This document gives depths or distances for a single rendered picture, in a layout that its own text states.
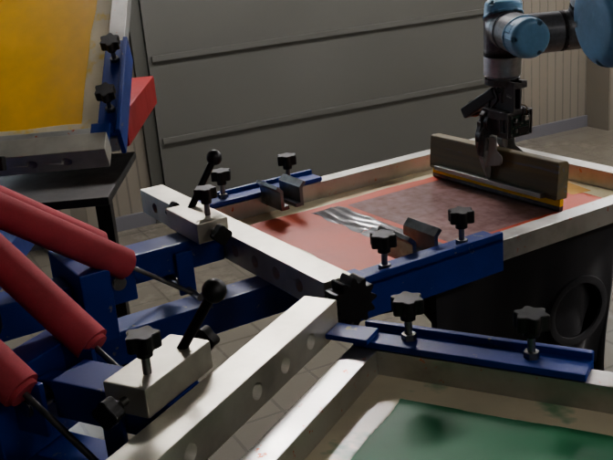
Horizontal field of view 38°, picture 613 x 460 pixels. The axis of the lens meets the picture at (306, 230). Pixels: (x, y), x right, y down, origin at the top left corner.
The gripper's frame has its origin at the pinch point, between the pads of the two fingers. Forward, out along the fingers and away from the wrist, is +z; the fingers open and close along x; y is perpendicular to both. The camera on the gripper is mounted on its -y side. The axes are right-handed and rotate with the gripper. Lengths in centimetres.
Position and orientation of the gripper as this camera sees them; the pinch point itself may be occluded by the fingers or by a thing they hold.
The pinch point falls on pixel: (493, 170)
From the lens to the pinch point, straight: 193.3
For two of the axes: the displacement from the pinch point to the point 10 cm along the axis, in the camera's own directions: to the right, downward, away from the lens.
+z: 0.7, 9.4, 3.5
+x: 8.4, -2.4, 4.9
